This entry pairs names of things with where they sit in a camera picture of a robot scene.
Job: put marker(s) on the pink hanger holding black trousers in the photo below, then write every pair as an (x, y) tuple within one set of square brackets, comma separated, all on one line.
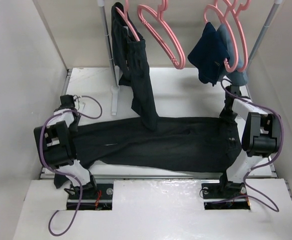
[(124, 15)]

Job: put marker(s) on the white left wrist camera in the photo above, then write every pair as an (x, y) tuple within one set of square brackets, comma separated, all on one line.
[(79, 104)]

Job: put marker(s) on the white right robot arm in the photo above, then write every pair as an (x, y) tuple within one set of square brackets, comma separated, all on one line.
[(261, 137)]

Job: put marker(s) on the navy blue trousers on hanger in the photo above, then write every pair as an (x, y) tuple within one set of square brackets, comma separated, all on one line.
[(208, 55)]

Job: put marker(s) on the black trousers on hanger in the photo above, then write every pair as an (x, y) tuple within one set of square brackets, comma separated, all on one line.
[(130, 56)]

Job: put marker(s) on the pink hanger holding blue jeans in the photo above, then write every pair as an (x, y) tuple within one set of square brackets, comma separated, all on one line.
[(223, 19)]

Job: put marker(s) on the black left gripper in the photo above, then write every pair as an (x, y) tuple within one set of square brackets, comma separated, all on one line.
[(73, 127)]

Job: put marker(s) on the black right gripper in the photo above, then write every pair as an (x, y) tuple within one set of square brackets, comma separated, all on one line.
[(224, 117)]

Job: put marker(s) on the black trousers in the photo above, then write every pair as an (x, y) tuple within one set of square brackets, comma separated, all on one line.
[(184, 144), (130, 56)]

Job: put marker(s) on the pink hanger holding navy trousers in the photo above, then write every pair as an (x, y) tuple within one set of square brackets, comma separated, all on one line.
[(225, 36)]

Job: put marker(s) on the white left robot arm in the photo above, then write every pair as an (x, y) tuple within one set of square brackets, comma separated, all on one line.
[(57, 151)]

